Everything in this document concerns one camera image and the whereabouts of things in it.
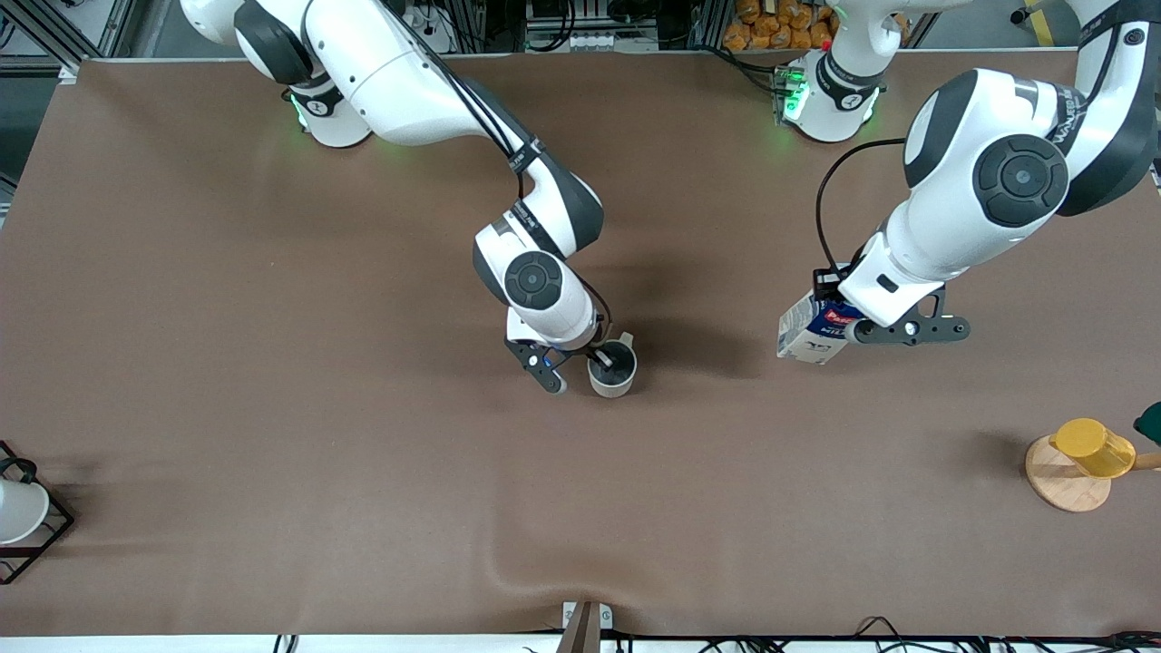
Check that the grey cup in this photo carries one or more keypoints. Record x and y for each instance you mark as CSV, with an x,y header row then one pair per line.
x,y
612,385

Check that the blue white milk carton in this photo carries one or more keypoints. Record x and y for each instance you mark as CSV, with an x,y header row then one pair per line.
x,y
803,336

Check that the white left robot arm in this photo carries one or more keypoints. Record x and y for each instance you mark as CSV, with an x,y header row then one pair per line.
x,y
961,181

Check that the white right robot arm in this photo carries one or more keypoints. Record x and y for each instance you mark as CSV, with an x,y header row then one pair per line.
x,y
399,82

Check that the yellow cup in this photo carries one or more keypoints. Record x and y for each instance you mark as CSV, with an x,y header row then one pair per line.
x,y
1093,446

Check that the dark green cup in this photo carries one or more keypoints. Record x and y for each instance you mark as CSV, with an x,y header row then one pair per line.
x,y
1152,424

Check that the wooden mug tree stand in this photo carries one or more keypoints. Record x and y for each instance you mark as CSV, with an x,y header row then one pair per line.
x,y
1057,485

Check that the brown table cover sheet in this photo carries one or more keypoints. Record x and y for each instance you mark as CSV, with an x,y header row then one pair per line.
x,y
272,363

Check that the orange snack pile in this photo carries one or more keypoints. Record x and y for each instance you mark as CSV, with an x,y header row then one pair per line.
x,y
771,27

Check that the white power strip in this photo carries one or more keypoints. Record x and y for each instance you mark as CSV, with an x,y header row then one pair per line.
x,y
594,41

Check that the black right camera mount bracket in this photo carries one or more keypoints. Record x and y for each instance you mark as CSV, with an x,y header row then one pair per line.
x,y
535,358

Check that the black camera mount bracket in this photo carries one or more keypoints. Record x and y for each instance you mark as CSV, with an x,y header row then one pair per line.
x,y
916,331
535,358

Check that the black left camera mount bracket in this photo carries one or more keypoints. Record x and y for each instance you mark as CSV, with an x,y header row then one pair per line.
x,y
916,331

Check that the aluminium frame profile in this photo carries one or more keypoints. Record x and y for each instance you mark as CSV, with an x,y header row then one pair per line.
x,y
54,27

